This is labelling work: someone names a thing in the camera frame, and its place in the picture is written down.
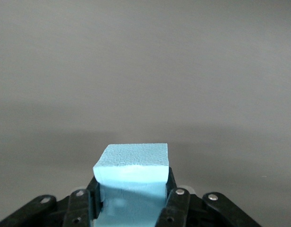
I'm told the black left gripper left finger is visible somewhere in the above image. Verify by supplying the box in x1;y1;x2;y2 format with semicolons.
0;176;104;227

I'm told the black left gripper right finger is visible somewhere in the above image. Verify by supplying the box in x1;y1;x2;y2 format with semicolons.
156;165;263;227

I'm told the light blue foam block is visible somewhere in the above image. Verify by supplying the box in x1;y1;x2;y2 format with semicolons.
92;142;170;227

